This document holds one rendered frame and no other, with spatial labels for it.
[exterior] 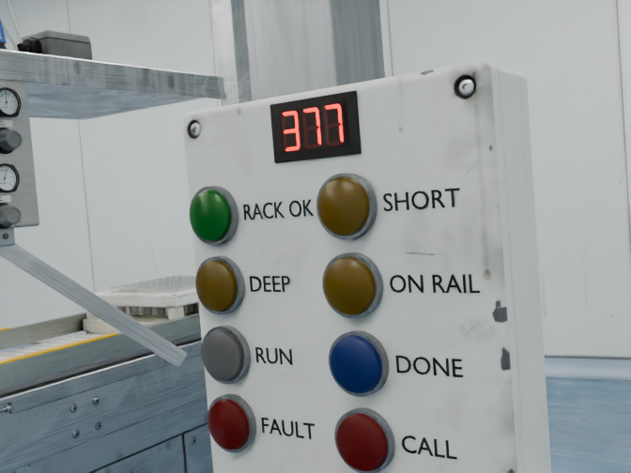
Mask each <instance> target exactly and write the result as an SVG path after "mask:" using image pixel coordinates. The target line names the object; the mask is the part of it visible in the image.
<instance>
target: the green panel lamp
mask: <svg viewBox="0 0 631 473"><path fill-rule="evenodd" d="M190 218H191V223H192V228H193V230H194V231H195V233H196V234H197V235H199V236H200V237H201V238H203V239H204V240H206V241H209V242H216V241H219V240H221V239H222V238H223V237H224V236H225V235H226V234H227V232H228V230H229V227H230V224H231V210H230V206H229V204H228V202H227V200H226V199H225V197H224V196H223V195H222V194H221V193H220V192H218V191H216V190H204V191H202V192H200V193H199V194H198V195H197V196H196V197H195V198H194V199H193V201H192V206H191V211H190Z"/></svg>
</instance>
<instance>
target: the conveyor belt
mask: <svg viewBox="0 0 631 473"><path fill-rule="evenodd" d="M104 334H108V333H91V334H86V333H81V334H77V335H73V336H69V337H65V338H61V339H57V340H53V341H49V342H45V343H38V344H33V345H29V346H26V347H22V348H18V349H13V350H9V351H6V352H2V353H0V360H1V359H8V358H12V357H17V356H20V355H24V354H28V353H32V352H36V351H39V350H43V349H47V348H51V347H55V346H59V345H63V344H67V343H74V342H78V341H81V340H85V339H89V338H93V337H97V336H100V335H104ZM199 338H202V335H201V333H198V334H194V335H192V336H188V337H185V338H181V339H177V340H174V341H171V342H170V343H172V344H174V345H176V344H180V343H186V342H188V341H192V340H195V339H199ZM149 352H152V351H150V350H149V349H147V348H145V349H141V350H137V351H134V352H130V353H128V354H124V355H120V356H117V357H113V358H110V359H105V360H101V361H97V362H94V363H90V364H87V365H84V366H80V367H77V368H73V369H70V370H66V371H64V372H60V373H56V374H50V375H47V376H43V377H40V378H37V379H33V380H30V381H26V382H23V383H20V384H16V385H13V386H9V387H6V388H2V389H0V395H2V394H6V393H9V392H12V391H15V390H19V389H25V388H28V387H32V386H35V385H38V384H41V383H45V382H48V381H51V380H55V379H57V378H61V377H64V376H68V375H71V374H77V373H80V372H83V371H87V370H90V369H94V368H97V367H100V366H103V365H107V364H110V363H114V362H117V361H120V360H123V359H129V358H133V357H136V356H140V355H143V354H146V353H149Z"/></svg>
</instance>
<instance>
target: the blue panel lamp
mask: <svg viewBox="0 0 631 473"><path fill-rule="evenodd" d="M331 370H332V373H333V376H334V377H335V379H336V381H337V382H338V383H339V384H340V385H341V386H342V387H343V388H344V389H346V390H348V391H351V392H354V393H366V392H369V391H371V390H373V389H374V388H375V387H376V386H377V384H378V382H379V380H380V377H381V373H382V365H381V359H380V356H379V354H378V352H377V350H376V349H375V347H374V346H373V345H372V344H371V343H370V342H369V341H367V340H366V339H364V338H363V337H360V336H356V335H349V336H346V337H344V338H342V339H341V340H340V341H339V342H338V343H337V344H336V345H335V346H334V348H333V350H332V352H331Z"/></svg>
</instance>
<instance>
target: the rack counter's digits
mask: <svg viewBox="0 0 631 473"><path fill-rule="evenodd" d="M279 120H280V132H281V143H282V154H284V153H291V152H299V151H307V150H315V149H322V148H330V147H338V146H346V129H345V117H344V104H343V102H342V101H337V102H332V103H326V104H319V105H314V106H308V107H302V108H297V109H290V110H284V111H279Z"/></svg>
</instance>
